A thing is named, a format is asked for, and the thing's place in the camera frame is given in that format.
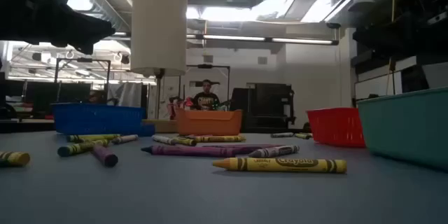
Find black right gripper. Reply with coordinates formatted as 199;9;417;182
353;0;448;64

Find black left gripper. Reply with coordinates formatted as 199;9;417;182
0;0;116;55

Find yellow-green crayon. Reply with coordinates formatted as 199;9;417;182
170;136;198;147
68;135;111;144
75;133;122;141
57;139;111;158
0;150;32;168

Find dark monitors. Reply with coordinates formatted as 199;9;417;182
0;79;92;115

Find person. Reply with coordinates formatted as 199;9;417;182
192;78;221;111
88;90;109;105

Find white cloth cover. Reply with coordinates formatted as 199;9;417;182
117;82;144;109

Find white cylindrical lamp shade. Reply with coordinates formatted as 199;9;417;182
130;0;189;78

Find blue plastic basket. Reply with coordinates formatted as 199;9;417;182
50;102;147;137

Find teal plastic bin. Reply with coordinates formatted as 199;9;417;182
356;86;448;172

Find thin lamp pole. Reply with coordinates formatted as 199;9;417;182
155;68;165;120

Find red plastic basket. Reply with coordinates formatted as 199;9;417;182
306;107;367;148

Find red object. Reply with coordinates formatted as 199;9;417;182
167;94;194;120

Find round wooden lamp base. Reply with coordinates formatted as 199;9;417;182
141;118;179;134

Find black equipment cart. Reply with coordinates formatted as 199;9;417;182
229;83;297;133

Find long ceiling light fixture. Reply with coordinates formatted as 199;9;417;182
185;33;340;46

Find orange plastic bin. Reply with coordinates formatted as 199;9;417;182
174;107;244;137

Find black rig frame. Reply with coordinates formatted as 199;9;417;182
177;64;232;111
53;57;112;104

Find silver ceiling duct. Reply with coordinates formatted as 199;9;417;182
45;0;134;32

